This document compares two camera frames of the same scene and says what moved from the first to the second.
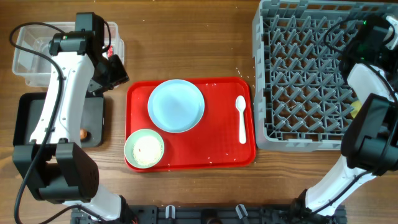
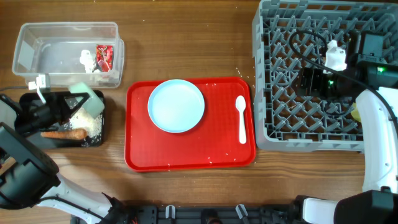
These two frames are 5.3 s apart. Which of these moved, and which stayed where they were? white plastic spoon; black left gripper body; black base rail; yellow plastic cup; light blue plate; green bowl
Moved: green bowl; black left gripper body
Stayed: yellow plastic cup; black base rail; white plastic spoon; light blue plate
